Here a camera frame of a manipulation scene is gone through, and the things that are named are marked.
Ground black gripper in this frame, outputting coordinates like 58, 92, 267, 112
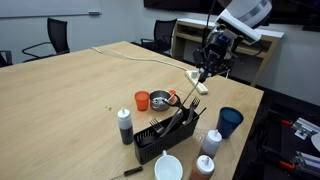
193, 28, 245, 84

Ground thin metal stick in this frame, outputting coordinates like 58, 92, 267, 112
179, 75, 204, 109

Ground black plastic utensil holder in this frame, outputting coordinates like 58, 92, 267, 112
133, 109, 200, 165

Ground white power strip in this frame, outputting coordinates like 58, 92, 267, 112
185, 69, 210, 96

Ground dark red beans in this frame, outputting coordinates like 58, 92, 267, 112
153, 96, 167, 105

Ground dark blue plastic cup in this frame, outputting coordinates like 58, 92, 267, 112
216, 106, 245, 140

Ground small steel pot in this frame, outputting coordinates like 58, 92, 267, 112
149, 89, 173, 112

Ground silver metal spoon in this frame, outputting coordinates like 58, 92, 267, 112
158, 109, 185, 139

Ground large orange plastic cup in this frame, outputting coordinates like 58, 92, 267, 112
134, 90, 151, 112

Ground squeeze bottle yellow label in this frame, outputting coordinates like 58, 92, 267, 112
198, 128, 223, 160

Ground squeeze bottle reddish sauce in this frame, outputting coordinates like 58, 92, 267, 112
188, 154, 215, 180

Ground squeeze bottle dark sauce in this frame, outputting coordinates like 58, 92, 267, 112
117, 107, 135, 146

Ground white ceramic mug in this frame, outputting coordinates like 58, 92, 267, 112
153, 149, 184, 180

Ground black utensil handle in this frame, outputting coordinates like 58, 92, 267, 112
197, 106, 208, 117

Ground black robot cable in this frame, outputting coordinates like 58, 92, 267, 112
201, 0, 218, 48

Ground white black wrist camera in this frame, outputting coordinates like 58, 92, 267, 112
215, 9, 263, 43

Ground white power cord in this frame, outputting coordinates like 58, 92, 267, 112
91, 46, 191, 73

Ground black wall screen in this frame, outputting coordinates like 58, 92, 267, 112
143, 0, 320, 33

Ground orange clamp handle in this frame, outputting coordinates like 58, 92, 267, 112
280, 119, 295, 127
279, 159, 296, 171

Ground thin tool black handle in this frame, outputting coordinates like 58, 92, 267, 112
109, 165, 144, 180

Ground white wall whiteboard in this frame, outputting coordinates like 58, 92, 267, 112
0, 0, 103, 19

